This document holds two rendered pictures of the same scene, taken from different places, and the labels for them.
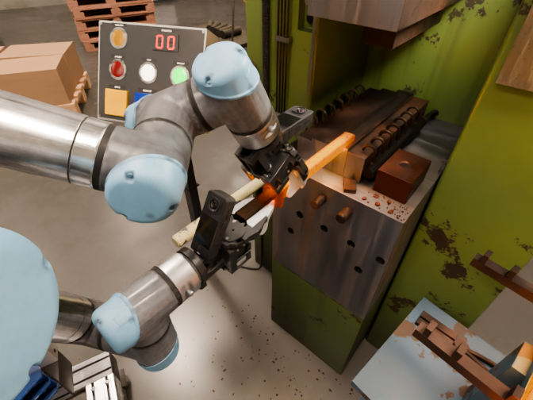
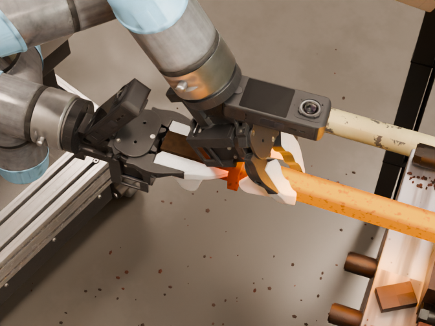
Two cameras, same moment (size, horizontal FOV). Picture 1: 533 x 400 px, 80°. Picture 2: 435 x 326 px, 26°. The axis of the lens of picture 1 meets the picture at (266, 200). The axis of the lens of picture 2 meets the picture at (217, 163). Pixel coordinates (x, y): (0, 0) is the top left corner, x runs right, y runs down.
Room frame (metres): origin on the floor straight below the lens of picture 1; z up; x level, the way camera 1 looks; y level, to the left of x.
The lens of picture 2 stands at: (0.25, -0.57, 1.98)
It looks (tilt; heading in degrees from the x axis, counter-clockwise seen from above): 58 degrees down; 69
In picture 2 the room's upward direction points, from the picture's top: straight up
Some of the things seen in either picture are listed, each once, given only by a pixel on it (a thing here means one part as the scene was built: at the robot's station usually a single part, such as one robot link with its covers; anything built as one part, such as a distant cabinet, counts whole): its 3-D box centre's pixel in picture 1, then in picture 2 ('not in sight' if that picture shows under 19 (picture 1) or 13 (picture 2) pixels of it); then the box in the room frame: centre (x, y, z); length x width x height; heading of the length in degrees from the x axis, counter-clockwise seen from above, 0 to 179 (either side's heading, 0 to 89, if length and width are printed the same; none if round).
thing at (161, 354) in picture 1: (144, 336); (17, 135); (0.25, 0.21, 0.89); 0.11 x 0.08 x 0.11; 76
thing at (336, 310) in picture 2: (343, 215); (345, 317); (0.57, -0.19, 0.87); 0.04 x 0.03 x 0.03; 139
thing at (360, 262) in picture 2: (318, 201); (360, 264); (0.62, -0.14, 0.87); 0.04 x 0.03 x 0.03; 139
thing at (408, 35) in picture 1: (407, 18); not in sight; (0.87, -0.34, 1.24); 0.30 x 0.07 x 0.06; 139
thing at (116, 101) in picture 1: (117, 102); not in sight; (0.91, 0.45, 1.01); 0.07 x 0.05 x 0.07; 74
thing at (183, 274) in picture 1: (180, 277); (58, 121); (0.30, 0.14, 0.99); 0.08 x 0.05 x 0.08; 49
